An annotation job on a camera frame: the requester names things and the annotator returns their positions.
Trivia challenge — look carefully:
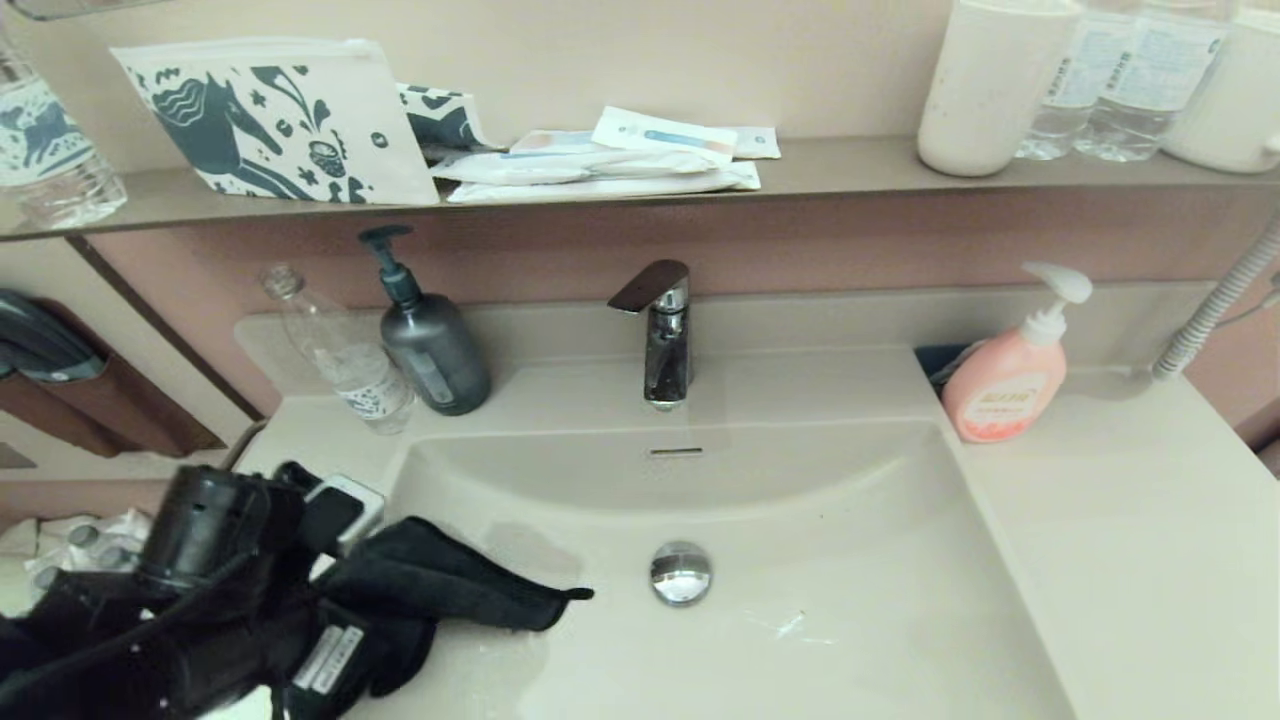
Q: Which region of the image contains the clear water bottle white label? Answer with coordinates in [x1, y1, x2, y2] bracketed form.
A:
[1075, 0, 1233, 163]
[1018, 0, 1111, 161]

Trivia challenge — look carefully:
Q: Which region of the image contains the small blue print pouch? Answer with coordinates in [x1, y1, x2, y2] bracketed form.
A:
[397, 83, 501, 151]

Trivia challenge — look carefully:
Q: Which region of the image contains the white ribbed mug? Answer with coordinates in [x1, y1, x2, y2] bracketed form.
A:
[1165, 5, 1280, 174]

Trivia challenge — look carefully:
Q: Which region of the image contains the plain white cup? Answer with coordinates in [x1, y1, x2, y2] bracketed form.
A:
[917, 0, 1084, 178]

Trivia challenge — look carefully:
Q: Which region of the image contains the chrome faucet brown lever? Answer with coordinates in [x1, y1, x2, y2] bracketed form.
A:
[608, 260, 693, 412]

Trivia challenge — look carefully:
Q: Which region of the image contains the dark grey pump bottle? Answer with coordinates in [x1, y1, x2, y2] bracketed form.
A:
[359, 225, 492, 416]

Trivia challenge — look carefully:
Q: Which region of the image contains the pink soap pump bottle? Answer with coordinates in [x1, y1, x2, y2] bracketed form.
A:
[942, 262, 1094, 444]

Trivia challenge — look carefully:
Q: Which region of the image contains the dark blue packet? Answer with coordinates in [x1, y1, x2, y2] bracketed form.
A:
[915, 345, 986, 396]

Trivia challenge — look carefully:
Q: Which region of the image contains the dark grey terry towel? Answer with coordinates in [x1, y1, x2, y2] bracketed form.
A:
[310, 517, 595, 701]

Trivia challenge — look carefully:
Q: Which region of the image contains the clear water bottle blue print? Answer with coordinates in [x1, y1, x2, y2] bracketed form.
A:
[0, 35, 128, 231]

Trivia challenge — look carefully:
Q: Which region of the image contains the white ceramic sink basin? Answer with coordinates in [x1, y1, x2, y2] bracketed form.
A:
[300, 420, 1076, 720]

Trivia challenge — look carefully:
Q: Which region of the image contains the empty clear plastic bottle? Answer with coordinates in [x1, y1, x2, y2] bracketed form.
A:
[262, 264, 416, 435]

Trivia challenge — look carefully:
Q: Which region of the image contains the large horse print pouch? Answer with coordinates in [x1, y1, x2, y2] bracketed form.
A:
[110, 38, 441, 206]

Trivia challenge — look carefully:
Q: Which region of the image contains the white sachet blue stripe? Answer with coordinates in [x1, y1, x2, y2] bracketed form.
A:
[592, 106, 739, 166]

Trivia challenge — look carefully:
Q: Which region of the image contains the black hair dryer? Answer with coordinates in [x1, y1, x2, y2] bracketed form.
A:
[0, 290, 106, 383]

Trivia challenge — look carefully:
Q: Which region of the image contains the long white sachet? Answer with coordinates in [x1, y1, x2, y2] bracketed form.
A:
[447, 162, 761, 205]
[430, 150, 719, 186]

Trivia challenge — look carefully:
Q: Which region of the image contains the chrome drain stopper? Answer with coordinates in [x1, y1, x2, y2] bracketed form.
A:
[650, 541, 713, 607]

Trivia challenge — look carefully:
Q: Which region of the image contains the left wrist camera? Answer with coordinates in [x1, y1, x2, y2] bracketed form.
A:
[298, 474, 387, 563]

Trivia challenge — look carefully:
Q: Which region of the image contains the white corrugated hose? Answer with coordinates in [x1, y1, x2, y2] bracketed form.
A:
[1152, 220, 1280, 381]

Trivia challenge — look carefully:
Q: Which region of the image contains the white sachet peach print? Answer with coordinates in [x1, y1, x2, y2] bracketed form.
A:
[510, 130, 601, 156]

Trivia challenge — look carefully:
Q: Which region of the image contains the brown fabric holder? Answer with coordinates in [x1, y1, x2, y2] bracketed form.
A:
[0, 297, 226, 459]

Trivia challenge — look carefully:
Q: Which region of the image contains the plastic wrapped bottle pack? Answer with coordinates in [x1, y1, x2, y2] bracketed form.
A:
[0, 508, 153, 593]

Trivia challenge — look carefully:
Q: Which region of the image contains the beige wall shelf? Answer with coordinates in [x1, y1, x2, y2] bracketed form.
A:
[0, 135, 1280, 243]

